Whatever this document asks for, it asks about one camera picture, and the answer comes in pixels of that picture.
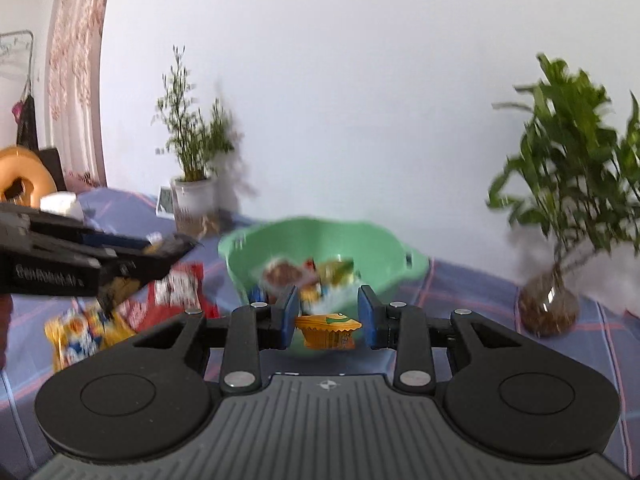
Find green plastic bowl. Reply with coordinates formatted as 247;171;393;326
217;216;432;357

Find potted plant in white pot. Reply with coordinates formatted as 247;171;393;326
151;44;247;239

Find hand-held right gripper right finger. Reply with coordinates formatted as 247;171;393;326
357;285;525;395

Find crumpled red snack packet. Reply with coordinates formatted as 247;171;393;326
122;297;222;335

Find small orange snack packet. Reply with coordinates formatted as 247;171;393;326
295;311;363;351

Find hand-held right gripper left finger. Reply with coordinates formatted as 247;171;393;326
131;285;301;395

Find dark hanging clothes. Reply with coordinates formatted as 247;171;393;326
11;92;38;153

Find orange inflatable ring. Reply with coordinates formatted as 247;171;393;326
0;145;59;209

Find brown round snack packet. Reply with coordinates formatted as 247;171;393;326
261;256;307;292

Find pink floral curtain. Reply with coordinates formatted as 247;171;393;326
44;0;117;192

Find yellow and blue snack packet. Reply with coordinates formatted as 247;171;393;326
44;277;141;373

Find white tissue pack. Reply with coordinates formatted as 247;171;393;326
39;192;84;222

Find white digital clock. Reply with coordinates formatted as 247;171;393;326
156;185;177;219

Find yellow green snack packet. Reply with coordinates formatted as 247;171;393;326
317;258;357;287

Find blue checked bedsheet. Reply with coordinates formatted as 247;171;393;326
0;187;640;480

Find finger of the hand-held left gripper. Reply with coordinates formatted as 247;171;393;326
20;208;153;255
97;233;204;287

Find leafy plant in glass vase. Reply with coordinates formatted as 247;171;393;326
486;51;640;339

